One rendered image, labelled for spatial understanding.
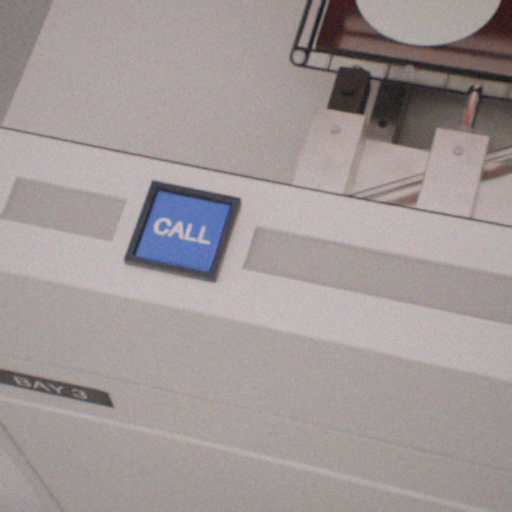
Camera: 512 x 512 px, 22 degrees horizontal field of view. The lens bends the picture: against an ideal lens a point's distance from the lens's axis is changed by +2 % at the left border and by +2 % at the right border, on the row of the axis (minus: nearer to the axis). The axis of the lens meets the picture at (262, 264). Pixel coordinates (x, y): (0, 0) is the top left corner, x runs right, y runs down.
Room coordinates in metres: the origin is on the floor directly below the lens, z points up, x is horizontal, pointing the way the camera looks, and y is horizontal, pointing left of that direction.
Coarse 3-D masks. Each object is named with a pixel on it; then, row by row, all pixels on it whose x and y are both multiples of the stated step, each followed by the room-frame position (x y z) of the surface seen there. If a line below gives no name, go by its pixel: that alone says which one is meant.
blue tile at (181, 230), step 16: (160, 192) 0.41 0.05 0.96; (160, 208) 0.40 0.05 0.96; (176, 208) 0.40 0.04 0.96; (192, 208) 0.40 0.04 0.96; (208, 208) 0.40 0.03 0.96; (224, 208) 0.40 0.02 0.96; (160, 224) 0.39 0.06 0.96; (176, 224) 0.39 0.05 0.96; (192, 224) 0.39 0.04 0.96; (208, 224) 0.39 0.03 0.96; (224, 224) 0.39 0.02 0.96; (144, 240) 0.38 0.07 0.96; (160, 240) 0.38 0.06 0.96; (176, 240) 0.38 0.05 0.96; (192, 240) 0.38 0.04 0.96; (208, 240) 0.38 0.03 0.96; (144, 256) 0.37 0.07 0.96; (160, 256) 0.37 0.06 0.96; (176, 256) 0.37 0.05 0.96; (192, 256) 0.37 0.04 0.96; (208, 256) 0.37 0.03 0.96
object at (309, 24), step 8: (312, 0) 0.58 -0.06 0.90; (320, 0) 0.58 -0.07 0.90; (304, 8) 0.58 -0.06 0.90; (312, 8) 0.58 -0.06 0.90; (320, 8) 0.58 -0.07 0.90; (304, 16) 0.57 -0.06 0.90; (312, 16) 0.57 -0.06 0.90; (320, 16) 0.57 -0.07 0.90; (304, 24) 0.56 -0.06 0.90; (312, 24) 0.56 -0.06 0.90; (304, 32) 0.56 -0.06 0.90; (312, 32) 0.56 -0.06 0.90; (296, 40) 0.55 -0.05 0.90; (304, 40) 0.55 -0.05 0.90; (312, 40) 0.55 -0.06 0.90; (296, 48) 0.55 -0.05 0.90; (304, 48) 0.55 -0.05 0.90; (296, 56) 0.54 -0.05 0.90; (296, 64) 0.54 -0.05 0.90
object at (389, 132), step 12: (384, 84) 0.54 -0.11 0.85; (384, 96) 0.53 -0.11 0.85; (396, 96) 0.53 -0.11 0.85; (408, 96) 0.54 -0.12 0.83; (372, 108) 0.52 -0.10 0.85; (384, 108) 0.52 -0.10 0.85; (396, 108) 0.52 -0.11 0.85; (372, 120) 0.51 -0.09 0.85; (384, 120) 0.51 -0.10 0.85; (396, 120) 0.51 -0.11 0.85; (372, 132) 0.50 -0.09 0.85; (384, 132) 0.50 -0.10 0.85; (396, 132) 0.51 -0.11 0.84
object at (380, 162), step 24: (384, 144) 0.47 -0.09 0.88; (360, 168) 0.46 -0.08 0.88; (384, 168) 0.45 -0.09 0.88; (408, 168) 0.45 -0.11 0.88; (504, 168) 0.44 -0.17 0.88; (408, 192) 0.43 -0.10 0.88; (480, 192) 0.42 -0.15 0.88; (504, 192) 0.42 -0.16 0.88; (480, 216) 0.41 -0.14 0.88; (504, 216) 0.40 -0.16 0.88
